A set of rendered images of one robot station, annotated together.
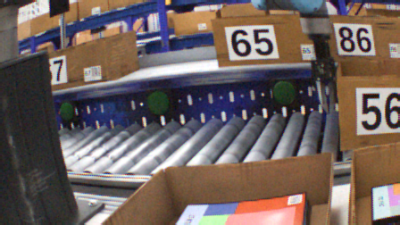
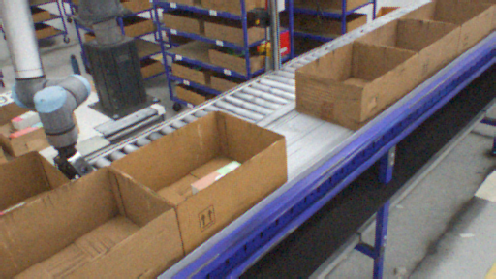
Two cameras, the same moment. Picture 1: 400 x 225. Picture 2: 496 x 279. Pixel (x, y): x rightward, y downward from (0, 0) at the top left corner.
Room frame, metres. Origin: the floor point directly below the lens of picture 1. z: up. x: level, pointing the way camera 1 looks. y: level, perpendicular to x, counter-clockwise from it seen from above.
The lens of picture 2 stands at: (2.26, -1.17, 1.68)
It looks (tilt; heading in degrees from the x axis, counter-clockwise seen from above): 30 degrees down; 118
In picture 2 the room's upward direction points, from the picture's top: 5 degrees counter-clockwise
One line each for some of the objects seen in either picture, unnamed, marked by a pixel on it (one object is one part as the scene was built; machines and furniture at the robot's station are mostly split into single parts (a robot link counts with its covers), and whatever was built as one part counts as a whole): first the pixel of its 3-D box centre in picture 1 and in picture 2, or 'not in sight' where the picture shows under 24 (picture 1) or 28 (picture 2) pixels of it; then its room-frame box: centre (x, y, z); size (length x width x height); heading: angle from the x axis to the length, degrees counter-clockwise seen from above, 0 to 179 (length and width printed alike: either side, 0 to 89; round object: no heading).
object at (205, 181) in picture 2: not in sight; (227, 189); (1.71, -0.29, 0.92); 0.16 x 0.11 x 0.07; 66
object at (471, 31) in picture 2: not in sight; (445, 27); (2.14, 1.18, 0.96); 0.39 x 0.29 x 0.17; 71
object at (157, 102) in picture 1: (158, 103); not in sight; (1.56, 0.12, 0.81); 0.07 x 0.01 x 0.07; 71
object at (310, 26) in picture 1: (317, 26); (61, 136); (1.15, -0.33, 1.02); 0.10 x 0.09 x 0.05; 71
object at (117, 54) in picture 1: (83, 62); (356, 81); (1.89, 0.44, 0.96); 0.39 x 0.29 x 0.17; 71
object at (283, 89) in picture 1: (284, 93); not in sight; (1.43, -0.25, 0.81); 0.07 x 0.01 x 0.07; 71
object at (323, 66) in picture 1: (322, 57); (68, 157); (1.15, -0.33, 0.94); 0.09 x 0.08 x 0.12; 161
